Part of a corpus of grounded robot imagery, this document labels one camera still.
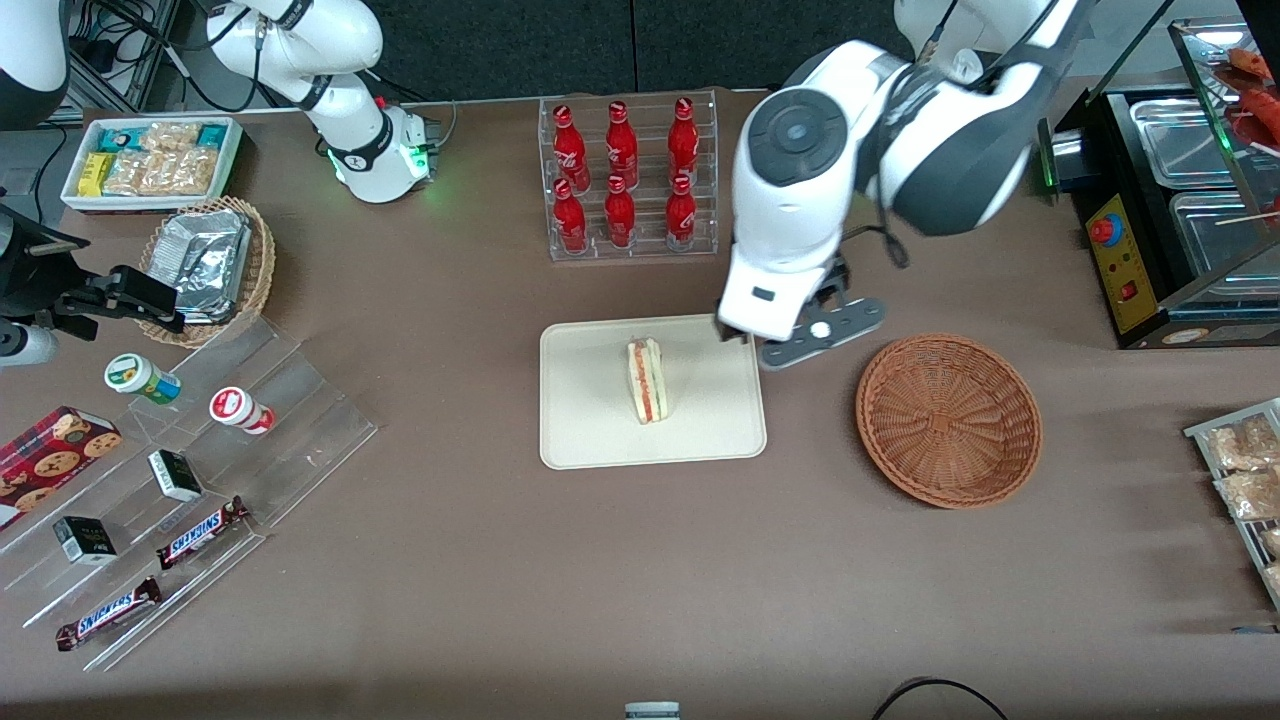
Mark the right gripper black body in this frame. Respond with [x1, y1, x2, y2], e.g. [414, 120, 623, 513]
[0, 205, 91, 324]

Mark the triangular sandwich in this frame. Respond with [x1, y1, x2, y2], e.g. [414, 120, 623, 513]
[625, 337, 674, 427]

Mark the small tan wicker basket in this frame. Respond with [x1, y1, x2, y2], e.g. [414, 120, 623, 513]
[137, 196, 278, 350]

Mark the cream plastic tray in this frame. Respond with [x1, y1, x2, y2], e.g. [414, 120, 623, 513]
[539, 312, 768, 471]

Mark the large brown wicker basket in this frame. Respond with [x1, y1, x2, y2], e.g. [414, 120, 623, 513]
[856, 333, 1043, 511]

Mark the silver foil package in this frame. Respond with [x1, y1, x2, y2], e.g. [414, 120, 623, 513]
[149, 209, 252, 324]

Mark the green lid yogurt cup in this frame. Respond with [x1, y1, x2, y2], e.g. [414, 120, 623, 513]
[104, 353, 184, 406]

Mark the clear acrylic bottle rack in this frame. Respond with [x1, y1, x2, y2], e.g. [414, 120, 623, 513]
[538, 89, 720, 263]

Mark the red cola bottle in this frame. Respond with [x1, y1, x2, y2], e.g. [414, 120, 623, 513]
[667, 96, 700, 187]
[552, 178, 590, 254]
[664, 173, 698, 252]
[603, 175, 638, 250]
[604, 100, 640, 190]
[552, 104, 591, 193]

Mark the clear cracker packet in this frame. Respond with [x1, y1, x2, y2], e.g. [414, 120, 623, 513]
[150, 147, 220, 197]
[139, 121, 202, 154]
[104, 150, 161, 197]

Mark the red lid yogurt cup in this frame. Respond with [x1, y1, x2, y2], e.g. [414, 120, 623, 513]
[208, 386, 277, 437]

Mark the red cookie box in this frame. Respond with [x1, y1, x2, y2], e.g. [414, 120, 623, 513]
[0, 405, 124, 532]

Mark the white snack bin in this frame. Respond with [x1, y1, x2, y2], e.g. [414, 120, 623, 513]
[60, 115, 245, 216]

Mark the small black box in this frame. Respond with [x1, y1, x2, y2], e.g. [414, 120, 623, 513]
[147, 449, 205, 504]
[52, 515, 119, 567]

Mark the clear acrylic stepped stand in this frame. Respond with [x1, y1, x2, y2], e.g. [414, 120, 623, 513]
[0, 314, 380, 674]

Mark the snickers chocolate bar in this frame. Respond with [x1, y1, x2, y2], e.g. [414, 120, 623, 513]
[155, 495, 251, 572]
[54, 576, 163, 653]

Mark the black hot food display case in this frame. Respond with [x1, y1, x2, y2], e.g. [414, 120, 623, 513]
[1037, 18, 1280, 352]

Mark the steel food pan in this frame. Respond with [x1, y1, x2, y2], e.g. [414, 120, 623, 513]
[1168, 189, 1280, 278]
[1129, 96, 1243, 191]

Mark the red sausage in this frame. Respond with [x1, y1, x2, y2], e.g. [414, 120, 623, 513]
[1224, 46, 1280, 84]
[1235, 89, 1280, 137]

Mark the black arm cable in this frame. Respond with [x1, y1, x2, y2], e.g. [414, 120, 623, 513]
[838, 222, 912, 271]

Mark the aluminium frame rack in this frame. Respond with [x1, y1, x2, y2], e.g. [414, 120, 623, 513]
[66, 0, 183, 113]

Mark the black looped cable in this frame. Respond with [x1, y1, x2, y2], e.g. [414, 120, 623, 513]
[869, 677, 1012, 720]

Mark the grey wire snack tray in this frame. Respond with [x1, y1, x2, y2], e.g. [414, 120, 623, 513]
[1183, 397, 1280, 612]

